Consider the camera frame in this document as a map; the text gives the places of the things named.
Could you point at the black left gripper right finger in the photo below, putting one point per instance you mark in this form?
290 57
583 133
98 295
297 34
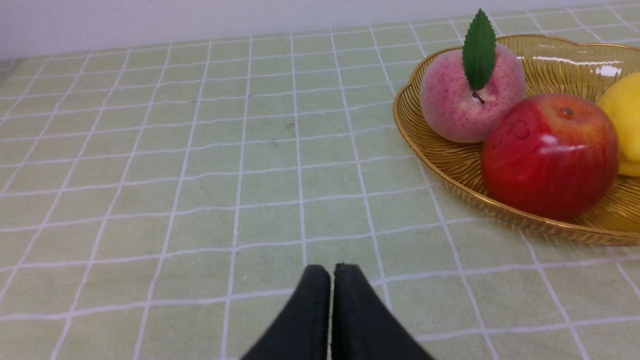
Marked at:
362 326

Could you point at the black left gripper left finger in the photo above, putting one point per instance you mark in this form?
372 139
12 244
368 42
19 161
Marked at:
301 329

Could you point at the amber glass fruit bowl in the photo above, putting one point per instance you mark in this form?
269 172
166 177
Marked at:
550 64

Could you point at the green checkered tablecloth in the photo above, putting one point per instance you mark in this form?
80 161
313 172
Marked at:
161 202

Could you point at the red apple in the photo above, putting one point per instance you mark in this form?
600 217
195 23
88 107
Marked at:
553 155

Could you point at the pink peach with leaf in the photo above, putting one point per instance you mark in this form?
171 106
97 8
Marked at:
466 92

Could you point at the yellow lemon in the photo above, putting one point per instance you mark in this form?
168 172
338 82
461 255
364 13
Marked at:
621 102

